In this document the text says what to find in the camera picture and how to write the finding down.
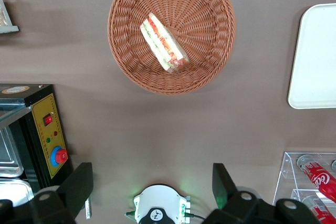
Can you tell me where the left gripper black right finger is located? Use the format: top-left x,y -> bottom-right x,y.
201,163 -> 322,224

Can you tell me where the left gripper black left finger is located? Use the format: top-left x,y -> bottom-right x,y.
0,162 -> 95,224

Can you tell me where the plastic-wrapped triangle sandwich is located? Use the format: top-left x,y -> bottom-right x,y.
140,12 -> 190,74

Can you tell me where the silver metal baking tray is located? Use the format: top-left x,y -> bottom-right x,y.
0,178 -> 35,208
0,125 -> 24,178

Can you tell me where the white plastic serving tray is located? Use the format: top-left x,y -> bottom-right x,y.
287,3 -> 336,110

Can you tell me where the brown round wicker basket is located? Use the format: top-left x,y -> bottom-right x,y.
107,0 -> 236,95

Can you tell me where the clear acrylic can rack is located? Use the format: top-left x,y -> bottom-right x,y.
272,152 -> 336,224

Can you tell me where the black warmer with yellow panel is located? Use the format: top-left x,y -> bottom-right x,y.
0,83 -> 75,196

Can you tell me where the grey framed display case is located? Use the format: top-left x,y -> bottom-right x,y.
0,0 -> 19,35

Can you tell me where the small silver metal bracket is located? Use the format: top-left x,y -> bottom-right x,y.
85,195 -> 93,220

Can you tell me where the thin black cable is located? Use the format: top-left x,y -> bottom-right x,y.
187,213 -> 208,221

